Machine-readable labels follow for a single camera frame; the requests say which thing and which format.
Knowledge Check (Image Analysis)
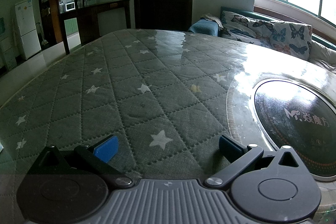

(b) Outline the white mop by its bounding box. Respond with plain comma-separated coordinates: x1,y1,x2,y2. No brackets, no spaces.
39,21,49,45

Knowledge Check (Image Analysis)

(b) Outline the dark wooden console table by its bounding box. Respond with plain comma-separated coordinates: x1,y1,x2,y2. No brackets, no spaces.
58,0,131,55

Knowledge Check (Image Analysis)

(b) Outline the beige towel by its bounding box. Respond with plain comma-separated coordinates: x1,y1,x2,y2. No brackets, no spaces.
201,13,223,29

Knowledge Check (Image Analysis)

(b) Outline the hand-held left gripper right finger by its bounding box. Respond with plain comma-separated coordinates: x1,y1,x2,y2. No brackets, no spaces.
203,135,313,190

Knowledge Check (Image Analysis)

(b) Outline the beige cushion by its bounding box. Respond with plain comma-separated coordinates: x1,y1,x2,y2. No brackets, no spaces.
315,55,336,71
310,40,336,59

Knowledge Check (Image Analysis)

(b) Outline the teal sofa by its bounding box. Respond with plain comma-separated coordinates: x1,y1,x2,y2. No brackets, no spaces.
220,6,336,51

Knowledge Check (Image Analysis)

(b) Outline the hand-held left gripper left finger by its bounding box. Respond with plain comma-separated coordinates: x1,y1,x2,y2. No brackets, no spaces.
26,135,134,188

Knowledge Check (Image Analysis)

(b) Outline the blue quilted blanket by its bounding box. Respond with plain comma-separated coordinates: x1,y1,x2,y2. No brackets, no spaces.
188,18,219,37

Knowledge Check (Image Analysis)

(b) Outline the white refrigerator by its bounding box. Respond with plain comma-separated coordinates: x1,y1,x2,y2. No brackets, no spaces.
14,0,42,60

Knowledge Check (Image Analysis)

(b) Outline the butterfly print cushion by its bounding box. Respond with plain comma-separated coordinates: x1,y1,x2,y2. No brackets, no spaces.
220,11,275,47
270,21,313,61

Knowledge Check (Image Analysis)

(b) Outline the white drawer unit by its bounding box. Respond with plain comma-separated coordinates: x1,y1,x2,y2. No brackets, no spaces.
0,36,17,69

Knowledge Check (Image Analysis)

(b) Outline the round black cooktop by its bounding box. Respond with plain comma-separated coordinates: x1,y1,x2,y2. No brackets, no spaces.
253,78,336,182

